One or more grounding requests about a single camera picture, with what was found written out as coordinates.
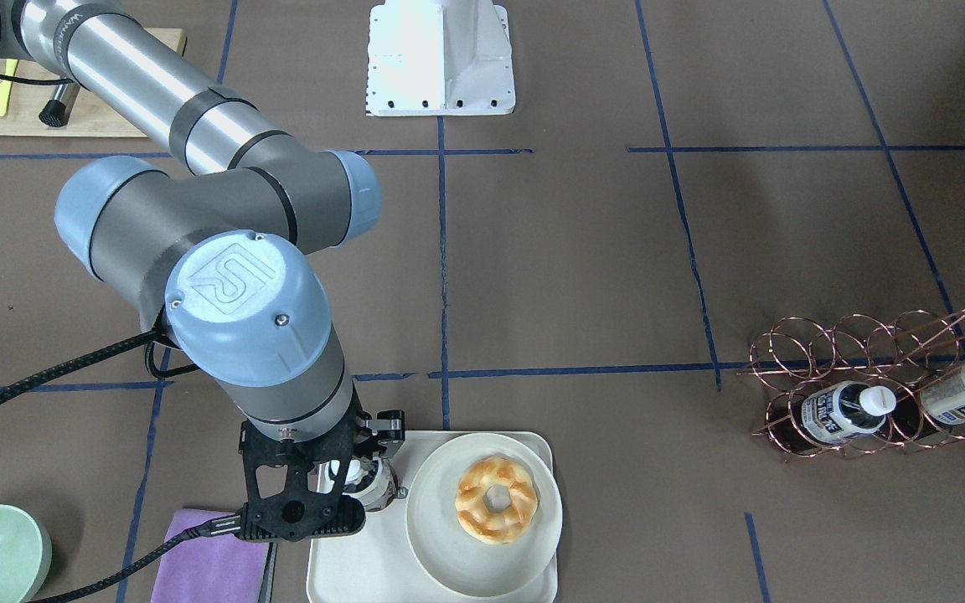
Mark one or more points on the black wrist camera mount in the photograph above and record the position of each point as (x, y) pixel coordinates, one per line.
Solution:
(297, 511)

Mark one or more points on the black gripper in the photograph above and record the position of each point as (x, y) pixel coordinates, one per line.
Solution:
(385, 425)

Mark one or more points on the cream serving tray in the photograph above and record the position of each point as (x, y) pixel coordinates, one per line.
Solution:
(377, 563)

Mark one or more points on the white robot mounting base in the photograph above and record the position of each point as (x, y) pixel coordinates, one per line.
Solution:
(439, 58)

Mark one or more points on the wooden cutting board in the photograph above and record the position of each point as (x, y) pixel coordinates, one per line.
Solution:
(95, 50)

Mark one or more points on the steel muddler with black tip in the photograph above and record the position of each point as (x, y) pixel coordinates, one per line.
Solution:
(56, 112)

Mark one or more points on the tea bottle with white cap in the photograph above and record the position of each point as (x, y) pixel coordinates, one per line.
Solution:
(374, 483)

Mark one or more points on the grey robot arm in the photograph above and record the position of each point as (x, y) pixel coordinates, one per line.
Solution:
(215, 264)

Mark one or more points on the purple folded cloth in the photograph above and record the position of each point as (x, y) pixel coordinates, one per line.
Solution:
(216, 569)

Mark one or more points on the yellow plastic knife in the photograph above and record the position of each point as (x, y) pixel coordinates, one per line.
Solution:
(6, 86)

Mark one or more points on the glazed donut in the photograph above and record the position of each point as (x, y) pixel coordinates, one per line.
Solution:
(495, 501)

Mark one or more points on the tea bottle lower middle rack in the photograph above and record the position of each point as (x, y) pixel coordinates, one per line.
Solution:
(833, 416)

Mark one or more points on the copper wire bottle rack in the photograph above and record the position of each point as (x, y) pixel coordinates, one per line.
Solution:
(798, 356)

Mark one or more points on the cream round plate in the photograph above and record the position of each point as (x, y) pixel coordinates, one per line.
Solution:
(461, 563)

